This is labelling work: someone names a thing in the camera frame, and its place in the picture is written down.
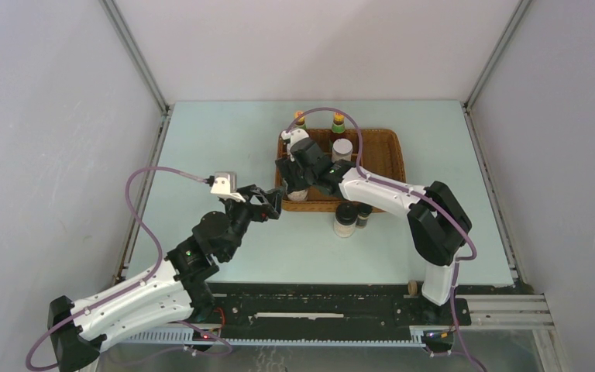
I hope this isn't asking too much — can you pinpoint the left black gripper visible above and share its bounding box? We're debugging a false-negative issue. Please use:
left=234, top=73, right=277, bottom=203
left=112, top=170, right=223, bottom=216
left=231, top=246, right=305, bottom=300
left=222, top=184, right=284, bottom=260

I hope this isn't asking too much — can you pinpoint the yellow-cap sauce bottle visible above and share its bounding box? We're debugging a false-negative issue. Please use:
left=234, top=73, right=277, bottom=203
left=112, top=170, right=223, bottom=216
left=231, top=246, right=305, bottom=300
left=329, top=112, right=346, bottom=145
left=294, top=111, right=307, bottom=130

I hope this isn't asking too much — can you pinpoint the silver-lid salt jar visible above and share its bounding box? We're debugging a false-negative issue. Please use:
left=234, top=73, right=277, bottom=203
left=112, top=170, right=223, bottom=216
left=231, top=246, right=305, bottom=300
left=332, top=138, right=353, bottom=162

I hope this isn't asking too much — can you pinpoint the black-lid white spice jar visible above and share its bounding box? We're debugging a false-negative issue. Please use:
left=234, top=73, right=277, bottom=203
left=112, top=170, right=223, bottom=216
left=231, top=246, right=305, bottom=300
left=333, top=202, right=357, bottom=238

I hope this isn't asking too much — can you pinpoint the small black pepper jar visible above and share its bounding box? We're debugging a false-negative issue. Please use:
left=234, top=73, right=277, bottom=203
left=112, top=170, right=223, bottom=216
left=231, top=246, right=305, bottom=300
left=356, top=203, right=373, bottom=229

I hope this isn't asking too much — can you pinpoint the black-top clear shaker bottle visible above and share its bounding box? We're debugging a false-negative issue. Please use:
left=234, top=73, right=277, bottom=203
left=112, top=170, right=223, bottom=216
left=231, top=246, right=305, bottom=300
left=287, top=189, right=308, bottom=202

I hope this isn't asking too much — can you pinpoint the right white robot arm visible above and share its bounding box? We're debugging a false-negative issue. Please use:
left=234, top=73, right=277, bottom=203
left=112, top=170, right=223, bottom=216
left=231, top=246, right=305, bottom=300
left=275, top=138, right=472, bottom=324

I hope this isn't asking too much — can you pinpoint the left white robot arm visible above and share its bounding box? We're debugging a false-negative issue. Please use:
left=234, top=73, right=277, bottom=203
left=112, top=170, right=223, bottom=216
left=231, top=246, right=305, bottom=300
left=47, top=184, right=284, bottom=371

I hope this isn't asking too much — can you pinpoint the small wooden cork knob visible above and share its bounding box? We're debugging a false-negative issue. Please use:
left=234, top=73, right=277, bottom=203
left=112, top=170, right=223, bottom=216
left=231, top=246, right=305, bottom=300
left=407, top=280, right=418, bottom=297

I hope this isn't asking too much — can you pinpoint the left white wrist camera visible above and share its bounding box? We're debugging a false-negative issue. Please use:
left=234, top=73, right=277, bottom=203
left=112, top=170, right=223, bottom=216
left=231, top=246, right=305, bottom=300
left=210, top=171, right=244, bottom=202

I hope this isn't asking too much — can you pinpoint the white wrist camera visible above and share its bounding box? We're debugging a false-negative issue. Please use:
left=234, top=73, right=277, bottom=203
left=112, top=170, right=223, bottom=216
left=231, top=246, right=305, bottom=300
left=280, top=128, right=310, bottom=157
left=210, top=171, right=244, bottom=202

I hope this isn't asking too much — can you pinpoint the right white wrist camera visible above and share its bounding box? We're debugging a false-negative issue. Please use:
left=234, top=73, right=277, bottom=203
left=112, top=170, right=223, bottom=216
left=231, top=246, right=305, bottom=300
left=280, top=128, right=310, bottom=157

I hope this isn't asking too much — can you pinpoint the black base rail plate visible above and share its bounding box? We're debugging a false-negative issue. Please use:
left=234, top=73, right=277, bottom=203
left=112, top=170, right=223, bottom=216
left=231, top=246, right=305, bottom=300
left=187, top=282, right=472, bottom=343

